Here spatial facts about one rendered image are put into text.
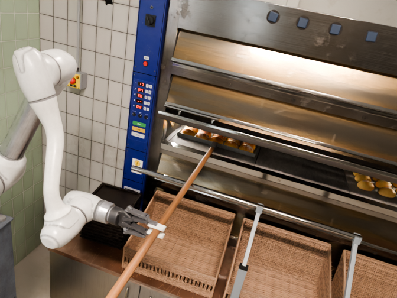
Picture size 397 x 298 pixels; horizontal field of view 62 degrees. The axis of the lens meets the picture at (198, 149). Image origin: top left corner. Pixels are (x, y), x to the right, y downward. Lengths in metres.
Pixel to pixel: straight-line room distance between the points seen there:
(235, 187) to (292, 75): 0.77
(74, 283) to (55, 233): 1.03
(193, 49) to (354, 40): 0.83
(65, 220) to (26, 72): 0.54
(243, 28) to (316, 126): 0.67
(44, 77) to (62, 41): 1.05
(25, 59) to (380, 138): 1.70
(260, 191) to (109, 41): 1.30
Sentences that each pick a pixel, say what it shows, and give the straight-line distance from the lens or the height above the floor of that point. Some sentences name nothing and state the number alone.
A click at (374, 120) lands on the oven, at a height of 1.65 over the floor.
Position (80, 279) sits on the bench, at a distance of 2.28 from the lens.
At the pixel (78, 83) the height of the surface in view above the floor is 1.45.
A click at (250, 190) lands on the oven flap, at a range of 2.14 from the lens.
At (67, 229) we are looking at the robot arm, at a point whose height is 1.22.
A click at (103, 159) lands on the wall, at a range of 2.42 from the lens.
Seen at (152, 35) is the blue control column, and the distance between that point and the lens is 2.00.
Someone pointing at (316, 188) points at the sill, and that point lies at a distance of 2.09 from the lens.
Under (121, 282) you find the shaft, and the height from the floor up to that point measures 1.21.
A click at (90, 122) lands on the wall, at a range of 2.36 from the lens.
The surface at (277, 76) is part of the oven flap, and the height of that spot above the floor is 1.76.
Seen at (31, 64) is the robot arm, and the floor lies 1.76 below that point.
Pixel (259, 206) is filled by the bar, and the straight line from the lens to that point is 1.74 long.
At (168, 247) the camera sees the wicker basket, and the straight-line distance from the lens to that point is 2.25.
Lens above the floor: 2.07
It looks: 24 degrees down
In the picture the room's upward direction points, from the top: 11 degrees clockwise
